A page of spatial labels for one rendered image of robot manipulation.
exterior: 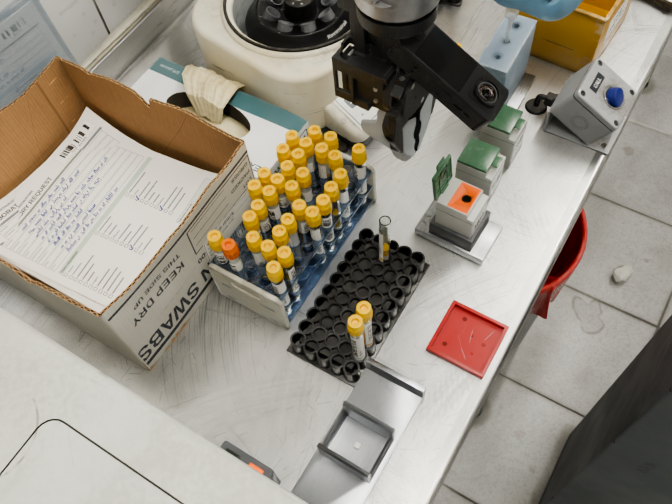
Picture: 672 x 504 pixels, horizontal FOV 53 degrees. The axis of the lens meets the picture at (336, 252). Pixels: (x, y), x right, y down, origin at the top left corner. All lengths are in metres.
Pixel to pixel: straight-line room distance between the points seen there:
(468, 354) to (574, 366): 1.00
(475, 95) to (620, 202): 1.40
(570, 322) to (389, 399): 1.13
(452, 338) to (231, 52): 0.45
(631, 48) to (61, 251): 0.80
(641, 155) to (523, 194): 1.26
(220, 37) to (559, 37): 0.45
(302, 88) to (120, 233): 0.28
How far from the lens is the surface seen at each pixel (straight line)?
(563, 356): 1.75
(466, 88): 0.63
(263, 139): 0.84
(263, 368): 0.77
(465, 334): 0.77
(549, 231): 0.85
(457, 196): 0.77
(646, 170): 2.09
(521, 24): 0.93
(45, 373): 0.49
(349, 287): 0.77
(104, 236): 0.83
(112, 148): 0.90
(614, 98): 0.90
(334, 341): 0.75
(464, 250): 0.81
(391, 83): 0.65
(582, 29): 0.97
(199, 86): 0.89
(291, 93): 0.86
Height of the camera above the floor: 1.58
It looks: 60 degrees down
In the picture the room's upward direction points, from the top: 9 degrees counter-clockwise
